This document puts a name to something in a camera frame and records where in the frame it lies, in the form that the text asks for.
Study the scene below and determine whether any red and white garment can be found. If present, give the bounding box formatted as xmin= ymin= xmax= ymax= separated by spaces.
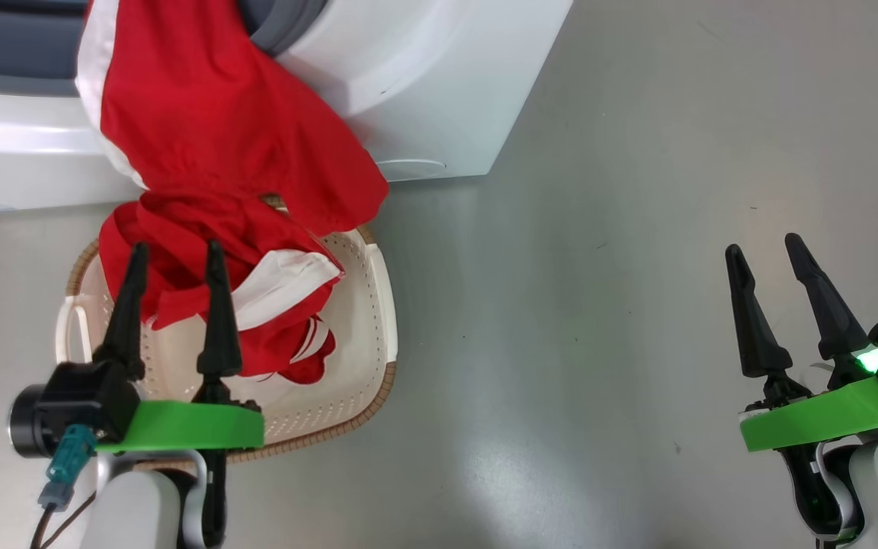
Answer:
xmin=75 ymin=0 xmax=390 ymax=386

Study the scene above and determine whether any teal cable connector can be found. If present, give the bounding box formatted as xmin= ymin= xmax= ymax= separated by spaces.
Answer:
xmin=37 ymin=425 xmax=97 ymax=512

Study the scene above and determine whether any thin black cable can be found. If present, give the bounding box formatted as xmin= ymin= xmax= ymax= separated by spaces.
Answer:
xmin=27 ymin=492 xmax=97 ymax=549

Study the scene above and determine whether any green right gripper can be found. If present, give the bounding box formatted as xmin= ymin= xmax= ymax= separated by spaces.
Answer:
xmin=725 ymin=233 xmax=878 ymax=453

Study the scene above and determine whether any cream perforated laundry basket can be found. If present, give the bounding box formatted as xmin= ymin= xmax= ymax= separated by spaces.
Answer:
xmin=54 ymin=225 xmax=399 ymax=464

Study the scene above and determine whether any white front-load washing machine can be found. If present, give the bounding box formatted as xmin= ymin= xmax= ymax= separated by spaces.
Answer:
xmin=0 ymin=0 xmax=573 ymax=214

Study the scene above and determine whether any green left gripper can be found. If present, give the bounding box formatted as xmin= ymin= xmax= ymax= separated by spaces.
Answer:
xmin=92 ymin=240 xmax=266 ymax=452

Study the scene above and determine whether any grey rubber door gasket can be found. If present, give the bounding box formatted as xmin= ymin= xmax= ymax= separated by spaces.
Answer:
xmin=0 ymin=0 xmax=329 ymax=96

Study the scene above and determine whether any round white filter cover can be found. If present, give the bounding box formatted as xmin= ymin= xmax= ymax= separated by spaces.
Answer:
xmin=374 ymin=158 xmax=447 ymax=182

